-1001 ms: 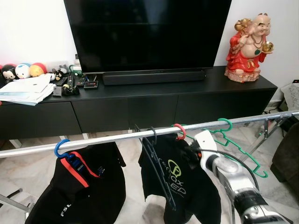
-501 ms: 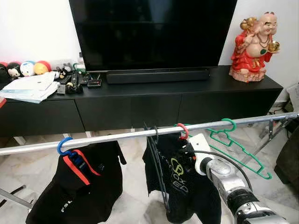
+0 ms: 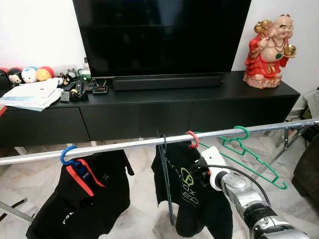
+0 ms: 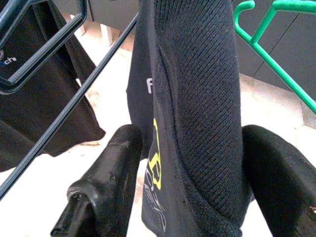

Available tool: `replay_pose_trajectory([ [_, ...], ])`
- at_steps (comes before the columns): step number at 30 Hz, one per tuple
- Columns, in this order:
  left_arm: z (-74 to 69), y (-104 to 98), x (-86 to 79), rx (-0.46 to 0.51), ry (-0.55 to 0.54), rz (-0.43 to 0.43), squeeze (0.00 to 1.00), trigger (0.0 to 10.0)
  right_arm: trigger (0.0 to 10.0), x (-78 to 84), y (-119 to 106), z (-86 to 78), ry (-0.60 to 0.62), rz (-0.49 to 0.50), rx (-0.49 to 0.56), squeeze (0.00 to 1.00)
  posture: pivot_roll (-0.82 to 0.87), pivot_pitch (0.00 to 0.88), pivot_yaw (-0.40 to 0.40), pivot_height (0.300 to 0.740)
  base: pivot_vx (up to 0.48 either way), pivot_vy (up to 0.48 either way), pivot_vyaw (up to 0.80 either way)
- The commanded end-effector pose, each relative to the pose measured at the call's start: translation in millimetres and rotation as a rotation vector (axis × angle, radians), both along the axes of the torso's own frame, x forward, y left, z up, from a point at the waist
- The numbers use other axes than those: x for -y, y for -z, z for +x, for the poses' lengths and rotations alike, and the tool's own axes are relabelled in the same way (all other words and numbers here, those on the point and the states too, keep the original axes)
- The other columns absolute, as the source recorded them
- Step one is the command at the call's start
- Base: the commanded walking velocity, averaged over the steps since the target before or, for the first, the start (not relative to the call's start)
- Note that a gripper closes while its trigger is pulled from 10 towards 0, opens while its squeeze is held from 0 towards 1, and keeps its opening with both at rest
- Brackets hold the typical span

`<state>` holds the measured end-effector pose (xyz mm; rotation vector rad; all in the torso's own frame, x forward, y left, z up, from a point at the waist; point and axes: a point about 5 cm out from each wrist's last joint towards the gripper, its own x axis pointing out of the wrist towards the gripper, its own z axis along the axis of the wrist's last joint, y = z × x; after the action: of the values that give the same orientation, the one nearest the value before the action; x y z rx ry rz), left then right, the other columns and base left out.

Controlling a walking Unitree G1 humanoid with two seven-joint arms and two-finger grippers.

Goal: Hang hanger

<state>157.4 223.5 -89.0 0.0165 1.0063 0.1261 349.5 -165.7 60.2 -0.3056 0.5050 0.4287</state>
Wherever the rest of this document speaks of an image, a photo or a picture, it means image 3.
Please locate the small black white figurine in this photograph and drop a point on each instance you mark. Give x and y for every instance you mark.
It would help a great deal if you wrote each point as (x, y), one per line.
(68, 78)

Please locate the dark brown fabric sofa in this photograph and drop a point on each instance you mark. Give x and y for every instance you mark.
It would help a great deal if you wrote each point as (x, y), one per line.
(306, 169)

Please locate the black mouse plush ball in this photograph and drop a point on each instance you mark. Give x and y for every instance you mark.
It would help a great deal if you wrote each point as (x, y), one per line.
(15, 77)

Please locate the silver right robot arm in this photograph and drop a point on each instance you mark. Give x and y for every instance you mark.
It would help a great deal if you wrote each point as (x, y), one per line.
(249, 199)

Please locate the laughing Buddha statue red robe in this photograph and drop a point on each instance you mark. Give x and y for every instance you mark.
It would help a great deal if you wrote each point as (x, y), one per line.
(269, 55)

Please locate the red plastic hanger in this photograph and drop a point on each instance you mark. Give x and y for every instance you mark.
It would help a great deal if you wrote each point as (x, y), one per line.
(196, 138)

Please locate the silver metal clothes rack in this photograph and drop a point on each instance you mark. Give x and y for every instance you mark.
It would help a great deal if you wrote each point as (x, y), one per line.
(124, 144)

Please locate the small black desk stand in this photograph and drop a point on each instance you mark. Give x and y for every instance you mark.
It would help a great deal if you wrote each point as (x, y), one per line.
(100, 89)

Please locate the green plastic hanger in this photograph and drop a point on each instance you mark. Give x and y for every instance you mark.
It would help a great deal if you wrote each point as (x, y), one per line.
(246, 132)

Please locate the stack of white papers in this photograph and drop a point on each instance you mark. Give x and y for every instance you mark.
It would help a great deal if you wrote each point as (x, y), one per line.
(30, 92)

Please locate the orange yellow plush ball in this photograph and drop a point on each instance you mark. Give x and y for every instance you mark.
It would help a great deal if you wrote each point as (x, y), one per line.
(45, 73)

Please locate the black soundbar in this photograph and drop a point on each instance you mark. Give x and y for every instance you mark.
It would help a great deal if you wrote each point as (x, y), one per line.
(167, 82)

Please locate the blue plastic hanger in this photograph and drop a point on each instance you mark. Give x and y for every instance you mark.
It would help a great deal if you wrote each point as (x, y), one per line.
(62, 155)

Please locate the black flat screen television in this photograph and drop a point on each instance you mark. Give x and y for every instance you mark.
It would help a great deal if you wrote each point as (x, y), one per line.
(159, 35)

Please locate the black shirt with red collar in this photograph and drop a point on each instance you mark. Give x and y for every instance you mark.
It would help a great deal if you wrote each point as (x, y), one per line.
(94, 209)

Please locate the black shirt with green logo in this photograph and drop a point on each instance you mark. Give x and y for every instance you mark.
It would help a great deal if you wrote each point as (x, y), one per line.
(174, 184)

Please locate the black TV console cabinet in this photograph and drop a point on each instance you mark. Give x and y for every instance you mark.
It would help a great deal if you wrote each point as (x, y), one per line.
(149, 114)

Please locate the black plastic hanger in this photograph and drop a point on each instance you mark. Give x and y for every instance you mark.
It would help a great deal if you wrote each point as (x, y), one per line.
(167, 194)

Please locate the white lace cloth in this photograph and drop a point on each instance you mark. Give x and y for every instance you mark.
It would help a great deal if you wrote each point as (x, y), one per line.
(313, 104)

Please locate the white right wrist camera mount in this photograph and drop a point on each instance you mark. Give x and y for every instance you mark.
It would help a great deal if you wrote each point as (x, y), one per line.
(213, 159)

